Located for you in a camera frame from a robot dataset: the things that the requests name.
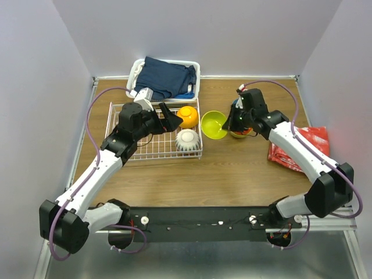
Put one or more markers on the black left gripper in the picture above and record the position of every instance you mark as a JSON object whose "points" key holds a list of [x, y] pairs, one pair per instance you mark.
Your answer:
{"points": [[170, 122]]}

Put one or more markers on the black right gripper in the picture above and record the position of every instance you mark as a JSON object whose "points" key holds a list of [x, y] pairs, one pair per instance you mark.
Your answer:
{"points": [[230, 124]]}

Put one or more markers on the red orange bowl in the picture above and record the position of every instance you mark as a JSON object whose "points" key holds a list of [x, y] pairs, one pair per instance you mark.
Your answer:
{"points": [[245, 131]]}

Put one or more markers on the yellow orange bowl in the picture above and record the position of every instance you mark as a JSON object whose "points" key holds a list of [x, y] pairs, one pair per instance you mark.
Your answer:
{"points": [[189, 115]]}

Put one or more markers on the white black striped bowl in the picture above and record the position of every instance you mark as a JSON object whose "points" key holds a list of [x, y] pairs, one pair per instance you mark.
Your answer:
{"points": [[187, 140]]}

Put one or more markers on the lime green bowl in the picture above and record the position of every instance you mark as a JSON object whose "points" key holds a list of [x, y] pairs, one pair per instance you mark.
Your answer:
{"points": [[240, 135]]}

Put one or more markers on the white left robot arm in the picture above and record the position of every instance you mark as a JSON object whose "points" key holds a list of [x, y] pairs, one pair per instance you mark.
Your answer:
{"points": [[69, 221]]}

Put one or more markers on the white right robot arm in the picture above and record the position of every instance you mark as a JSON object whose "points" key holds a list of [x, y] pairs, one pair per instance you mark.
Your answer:
{"points": [[331, 181]]}

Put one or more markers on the dark blue folded cloth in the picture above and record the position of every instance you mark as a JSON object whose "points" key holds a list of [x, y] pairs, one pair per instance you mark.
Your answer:
{"points": [[167, 80]]}

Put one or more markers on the white plastic basket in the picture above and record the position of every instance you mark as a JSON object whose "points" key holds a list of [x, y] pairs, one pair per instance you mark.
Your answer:
{"points": [[134, 70]]}

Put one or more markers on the red plastic bag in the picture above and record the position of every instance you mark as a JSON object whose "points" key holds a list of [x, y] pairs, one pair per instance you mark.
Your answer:
{"points": [[317, 136]]}

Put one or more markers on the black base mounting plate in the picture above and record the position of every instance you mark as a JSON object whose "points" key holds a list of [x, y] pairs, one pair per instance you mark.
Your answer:
{"points": [[200, 224]]}

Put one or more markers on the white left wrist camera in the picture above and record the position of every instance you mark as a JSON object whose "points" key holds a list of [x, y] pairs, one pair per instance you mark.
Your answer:
{"points": [[143, 98]]}

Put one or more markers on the aluminium frame rail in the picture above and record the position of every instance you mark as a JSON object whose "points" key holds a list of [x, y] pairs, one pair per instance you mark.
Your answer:
{"points": [[329, 223]]}

